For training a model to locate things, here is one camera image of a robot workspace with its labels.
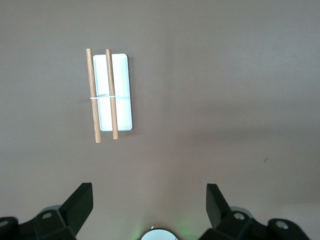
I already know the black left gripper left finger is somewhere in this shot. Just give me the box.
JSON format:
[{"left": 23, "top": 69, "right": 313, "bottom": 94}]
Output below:
[{"left": 0, "top": 182, "right": 94, "bottom": 240}]

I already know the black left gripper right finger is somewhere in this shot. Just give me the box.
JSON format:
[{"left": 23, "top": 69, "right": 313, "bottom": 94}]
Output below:
[{"left": 206, "top": 183, "right": 311, "bottom": 240}]

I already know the white towel rack base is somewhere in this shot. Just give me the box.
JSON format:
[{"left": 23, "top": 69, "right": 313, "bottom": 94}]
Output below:
[{"left": 92, "top": 53, "right": 133, "bottom": 132}]

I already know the wooden rack rod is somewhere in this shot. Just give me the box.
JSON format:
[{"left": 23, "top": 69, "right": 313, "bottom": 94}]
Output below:
[
  {"left": 85, "top": 48, "right": 102, "bottom": 144},
  {"left": 105, "top": 48, "right": 119, "bottom": 140}
]

